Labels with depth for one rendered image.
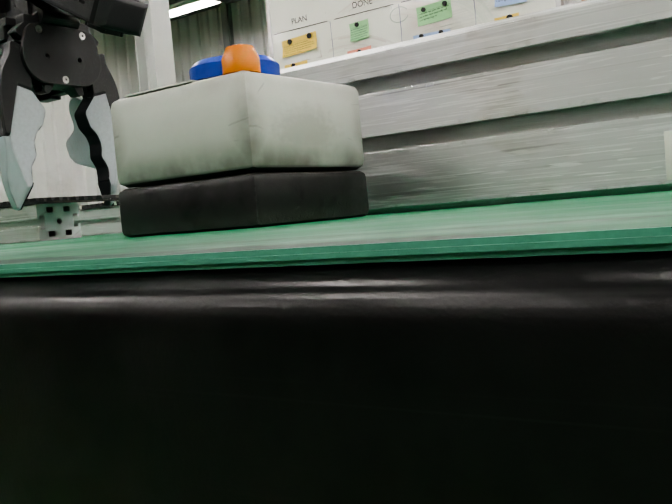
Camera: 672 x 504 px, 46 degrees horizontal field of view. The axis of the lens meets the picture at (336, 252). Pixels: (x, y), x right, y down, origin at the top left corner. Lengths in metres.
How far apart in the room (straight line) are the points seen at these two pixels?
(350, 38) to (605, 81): 3.51
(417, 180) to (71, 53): 0.37
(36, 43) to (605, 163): 0.45
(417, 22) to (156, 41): 5.41
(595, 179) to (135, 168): 0.20
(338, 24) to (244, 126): 3.61
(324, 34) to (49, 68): 3.33
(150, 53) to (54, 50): 8.31
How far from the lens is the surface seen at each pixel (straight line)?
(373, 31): 3.80
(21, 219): 0.69
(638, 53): 0.36
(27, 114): 0.65
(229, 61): 0.31
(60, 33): 0.68
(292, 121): 0.32
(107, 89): 0.70
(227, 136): 0.31
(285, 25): 4.10
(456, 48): 0.39
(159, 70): 8.73
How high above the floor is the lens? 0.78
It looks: 3 degrees down
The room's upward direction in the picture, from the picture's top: 5 degrees counter-clockwise
